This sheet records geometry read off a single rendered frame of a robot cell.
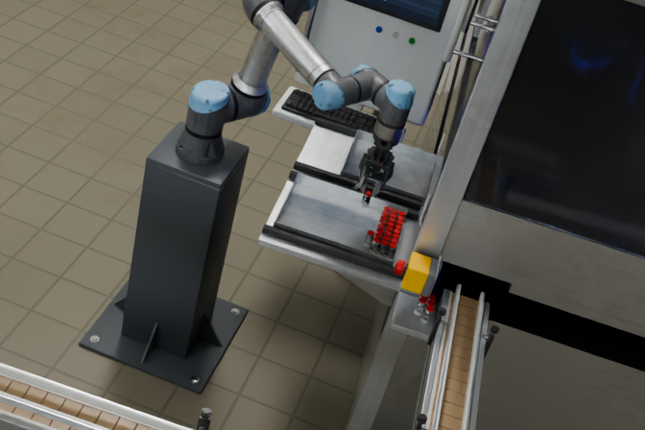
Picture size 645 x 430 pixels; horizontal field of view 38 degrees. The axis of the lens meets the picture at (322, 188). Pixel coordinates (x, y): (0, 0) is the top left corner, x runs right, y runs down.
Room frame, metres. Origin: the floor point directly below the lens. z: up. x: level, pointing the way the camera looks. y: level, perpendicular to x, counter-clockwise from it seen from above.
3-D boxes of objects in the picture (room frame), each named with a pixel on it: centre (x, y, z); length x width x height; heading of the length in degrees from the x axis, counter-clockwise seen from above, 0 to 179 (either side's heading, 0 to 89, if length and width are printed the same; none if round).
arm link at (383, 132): (2.12, -0.13, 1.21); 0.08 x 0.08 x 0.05
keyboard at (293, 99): (2.79, 0.01, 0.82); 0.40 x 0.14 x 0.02; 82
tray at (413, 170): (2.44, -0.22, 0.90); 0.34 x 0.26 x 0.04; 86
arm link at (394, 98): (2.12, -0.12, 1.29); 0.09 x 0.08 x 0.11; 50
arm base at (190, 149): (2.39, 0.40, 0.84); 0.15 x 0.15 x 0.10
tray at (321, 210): (2.10, -0.08, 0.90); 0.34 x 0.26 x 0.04; 86
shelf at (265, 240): (2.27, -0.14, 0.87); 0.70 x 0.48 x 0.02; 176
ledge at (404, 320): (1.82, -0.33, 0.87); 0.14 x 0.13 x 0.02; 86
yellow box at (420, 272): (1.84, -0.29, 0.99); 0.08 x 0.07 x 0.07; 86
